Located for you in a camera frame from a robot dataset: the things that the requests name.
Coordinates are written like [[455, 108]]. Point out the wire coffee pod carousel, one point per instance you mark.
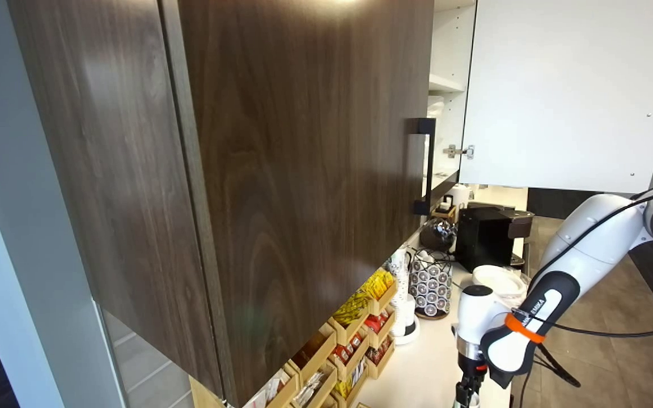
[[432, 286]]

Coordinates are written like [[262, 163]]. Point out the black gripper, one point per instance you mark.
[[469, 380]]

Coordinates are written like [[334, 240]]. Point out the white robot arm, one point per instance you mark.
[[498, 338]]

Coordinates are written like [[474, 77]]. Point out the black cabinet door handle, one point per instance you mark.
[[427, 130]]

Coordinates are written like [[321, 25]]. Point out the wooden tea organizer shelf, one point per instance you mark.
[[348, 349]]

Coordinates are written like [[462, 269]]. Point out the tall paper cup stack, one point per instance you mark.
[[404, 303]]

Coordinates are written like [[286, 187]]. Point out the dark wood wall cabinet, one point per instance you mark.
[[232, 168]]

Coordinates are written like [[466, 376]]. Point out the black coffee machine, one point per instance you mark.
[[487, 232]]

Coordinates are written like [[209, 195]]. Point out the white open cabinet door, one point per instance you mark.
[[560, 96]]

